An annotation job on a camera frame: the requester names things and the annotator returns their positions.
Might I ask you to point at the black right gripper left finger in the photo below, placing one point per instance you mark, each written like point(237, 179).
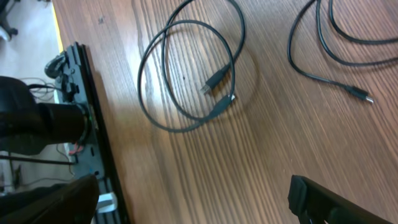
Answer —
point(60, 203)

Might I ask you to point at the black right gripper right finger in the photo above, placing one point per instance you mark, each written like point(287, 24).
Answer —
point(313, 203)

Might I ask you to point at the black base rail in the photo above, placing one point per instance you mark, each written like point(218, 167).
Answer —
point(83, 123)

